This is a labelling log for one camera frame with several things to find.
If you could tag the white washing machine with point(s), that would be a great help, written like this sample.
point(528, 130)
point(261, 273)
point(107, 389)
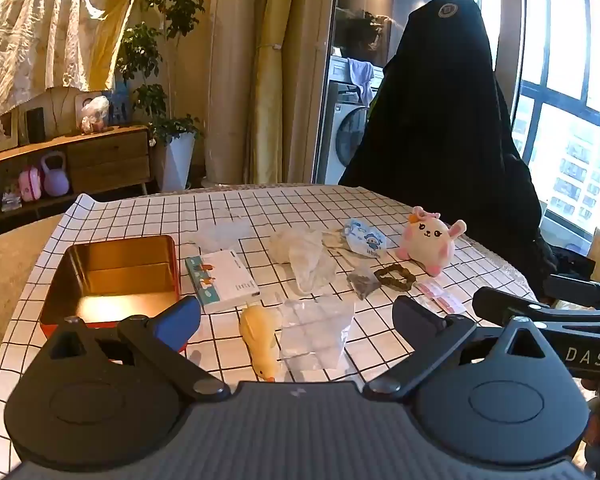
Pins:
point(340, 130)

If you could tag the wooden sideboard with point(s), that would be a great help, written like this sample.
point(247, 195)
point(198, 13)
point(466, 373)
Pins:
point(110, 155)

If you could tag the brown scrunchie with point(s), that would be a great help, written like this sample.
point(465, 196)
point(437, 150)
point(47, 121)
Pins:
point(403, 285)

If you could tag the blue white mask packet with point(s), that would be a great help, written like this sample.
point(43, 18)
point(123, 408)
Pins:
point(367, 242)

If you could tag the pink rabbit plush toy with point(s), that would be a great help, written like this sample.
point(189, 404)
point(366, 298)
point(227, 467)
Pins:
point(427, 242)

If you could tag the small grey pouch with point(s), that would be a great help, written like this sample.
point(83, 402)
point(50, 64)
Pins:
point(362, 282)

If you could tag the pink white sachet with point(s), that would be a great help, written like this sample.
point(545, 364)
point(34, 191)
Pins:
point(445, 305)
point(430, 290)

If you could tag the large window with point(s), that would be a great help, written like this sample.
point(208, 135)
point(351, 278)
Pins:
point(570, 85)

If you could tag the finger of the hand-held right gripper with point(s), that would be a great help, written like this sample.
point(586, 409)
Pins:
point(570, 289)
point(505, 305)

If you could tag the crumpled clear plastic wrapper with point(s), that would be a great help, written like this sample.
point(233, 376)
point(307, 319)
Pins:
point(220, 235)

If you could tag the black checked white tablecloth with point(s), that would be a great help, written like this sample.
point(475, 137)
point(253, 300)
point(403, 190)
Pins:
point(280, 210)

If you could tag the white card box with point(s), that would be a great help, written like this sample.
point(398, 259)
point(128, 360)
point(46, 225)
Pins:
point(225, 280)

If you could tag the white gauze cloth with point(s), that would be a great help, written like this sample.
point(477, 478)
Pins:
point(305, 255)

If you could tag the black speaker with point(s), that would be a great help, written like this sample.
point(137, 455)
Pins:
point(35, 125)

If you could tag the blue picture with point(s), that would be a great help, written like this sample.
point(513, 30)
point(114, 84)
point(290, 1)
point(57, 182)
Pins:
point(120, 105)

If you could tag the beige wrapped pillar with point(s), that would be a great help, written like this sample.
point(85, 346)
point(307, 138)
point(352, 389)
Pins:
point(230, 85)

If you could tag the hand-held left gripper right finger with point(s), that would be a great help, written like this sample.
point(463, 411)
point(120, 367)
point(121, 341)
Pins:
point(414, 316)

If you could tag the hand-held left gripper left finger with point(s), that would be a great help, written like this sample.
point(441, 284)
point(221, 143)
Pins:
point(180, 316)

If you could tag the black draped cloth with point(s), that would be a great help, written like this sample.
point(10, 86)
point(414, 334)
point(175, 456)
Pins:
point(440, 110)

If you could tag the clear square plastic bag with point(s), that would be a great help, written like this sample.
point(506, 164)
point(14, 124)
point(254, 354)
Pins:
point(315, 335)

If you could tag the yellow rubber duck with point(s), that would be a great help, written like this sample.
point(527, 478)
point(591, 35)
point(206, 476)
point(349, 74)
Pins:
point(257, 335)

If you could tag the green plant in white planter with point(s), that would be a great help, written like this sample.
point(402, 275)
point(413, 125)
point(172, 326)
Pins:
point(175, 160)

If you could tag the yellow curtain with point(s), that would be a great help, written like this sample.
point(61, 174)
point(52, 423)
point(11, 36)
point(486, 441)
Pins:
point(280, 70)

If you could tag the plastic wrapped doll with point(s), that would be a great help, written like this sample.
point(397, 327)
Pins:
point(95, 112)

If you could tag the purple kettlebell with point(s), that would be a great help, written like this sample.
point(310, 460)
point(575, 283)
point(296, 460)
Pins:
point(55, 180)

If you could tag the red tin box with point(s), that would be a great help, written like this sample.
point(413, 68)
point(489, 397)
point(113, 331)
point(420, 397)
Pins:
point(110, 270)

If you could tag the blue towel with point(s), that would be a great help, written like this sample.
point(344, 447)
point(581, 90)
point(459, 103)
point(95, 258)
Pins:
point(361, 77)

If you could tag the pink toy case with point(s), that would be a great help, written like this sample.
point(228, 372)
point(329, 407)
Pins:
point(30, 185)

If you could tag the white draped cloth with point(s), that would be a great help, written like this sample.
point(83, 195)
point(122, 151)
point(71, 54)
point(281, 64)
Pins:
point(40, 35)

